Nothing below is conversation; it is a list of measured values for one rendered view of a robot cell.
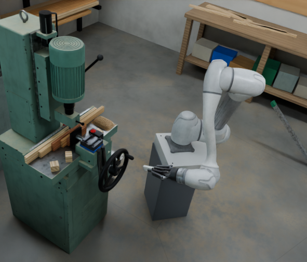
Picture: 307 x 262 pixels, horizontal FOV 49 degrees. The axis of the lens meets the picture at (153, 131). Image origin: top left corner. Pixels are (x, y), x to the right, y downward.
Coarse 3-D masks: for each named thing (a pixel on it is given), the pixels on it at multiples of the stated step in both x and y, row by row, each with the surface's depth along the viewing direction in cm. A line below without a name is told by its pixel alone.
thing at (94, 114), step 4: (100, 108) 223; (92, 112) 218; (96, 112) 219; (100, 112) 223; (88, 116) 214; (92, 116) 217; (96, 116) 221; (84, 120) 211; (88, 120) 214; (60, 136) 196; (48, 144) 190; (44, 148) 187; (48, 148) 189; (40, 152) 184; (44, 152) 187; (40, 156) 186
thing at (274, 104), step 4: (272, 104) 338; (276, 104) 340; (276, 108) 338; (276, 112) 340; (280, 112) 339; (280, 116) 340; (284, 116) 342; (284, 120) 339; (284, 124) 341; (288, 124) 342; (288, 128) 341; (292, 132) 342; (292, 136) 343; (296, 136) 344; (296, 140) 343; (296, 144) 345; (300, 144) 344; (300, 148) 344; (304, 148) 347; (304, 152) 344; (304, 156) 346
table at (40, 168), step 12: (108, 132) 211; (48, 156) 188; (60, 156) 189; (72, 156) 191; (24, 168) 186; (36, 168) 180; (48, 168) 181; (60, 168) 182; (72, 168) 190; (48, 180) 178
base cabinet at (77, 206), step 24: (96, 168) 218; (24, 192) 226; (48, 192) 208; (72, 192) 203; (96, 192) 234; (24, 216) 247; (48, 216) 226; (72, 216) 217; (96, 216) 254; (72, 240) 233
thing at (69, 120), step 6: (60, 108) 196; (54, 114) 196; (60, 114) 193; (66, 114) 192; (72, 114) 193; (78, 114) 194; (60, 120) 196; (66, 120) 192; (72, 120) 191; (78, 120) 196; (72, 126) 193
